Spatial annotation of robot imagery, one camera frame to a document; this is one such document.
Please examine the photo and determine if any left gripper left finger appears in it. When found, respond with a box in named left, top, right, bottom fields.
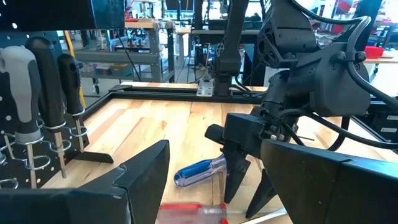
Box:
left=0, top=139, right=171, bottom=224

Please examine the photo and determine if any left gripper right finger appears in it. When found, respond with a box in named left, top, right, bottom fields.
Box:
left=260, top=139, right=398, bottom=224

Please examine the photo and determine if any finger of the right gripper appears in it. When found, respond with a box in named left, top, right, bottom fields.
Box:
left=221, top=144, right=251, bottom=205
left=244, top=169, right=278, bottom=219

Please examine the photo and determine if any clear blue handled screwdriver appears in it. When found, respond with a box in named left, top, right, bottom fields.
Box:
left=173, top=153, right=228, bottom=189

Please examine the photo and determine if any small red clear screwdriver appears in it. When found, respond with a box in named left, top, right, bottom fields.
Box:
left=156, top=202, right=289, bottom=224

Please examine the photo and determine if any short black screwdriver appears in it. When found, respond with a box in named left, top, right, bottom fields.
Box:
left=58, top=53, right=86, bottom=153

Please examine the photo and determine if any black grey handled screwdriver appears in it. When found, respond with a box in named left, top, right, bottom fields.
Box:
left=0, top=45, right=44, bottom=190

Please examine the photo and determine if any long black screwdriver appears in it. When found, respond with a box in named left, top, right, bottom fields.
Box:
left=25, top=36, right=68, bottom=179

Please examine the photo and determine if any black metal pegboard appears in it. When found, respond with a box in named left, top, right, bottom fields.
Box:
left=0, top=18, right=114, bottom=191

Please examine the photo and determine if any grey metal workbench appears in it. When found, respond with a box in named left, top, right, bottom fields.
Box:
left=74, top=17, right=175, bottom=84

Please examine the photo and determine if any red plastic bin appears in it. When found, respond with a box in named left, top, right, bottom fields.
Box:
left=363, top=45, right=386, bottom=60

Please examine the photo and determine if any chrome ring tool rail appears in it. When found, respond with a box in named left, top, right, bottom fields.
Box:
left=0, top=107, right=90, bottom=191

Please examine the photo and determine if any black aluminium table frame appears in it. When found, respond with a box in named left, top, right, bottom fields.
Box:
left=83, top=83, right=398, bottom=149

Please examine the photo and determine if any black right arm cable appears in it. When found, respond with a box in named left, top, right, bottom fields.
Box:
left=273, top=0, right=398, bottom=150

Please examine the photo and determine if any thin yellow cable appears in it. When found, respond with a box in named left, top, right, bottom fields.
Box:
left=63, top=29, right=87, bottom=109

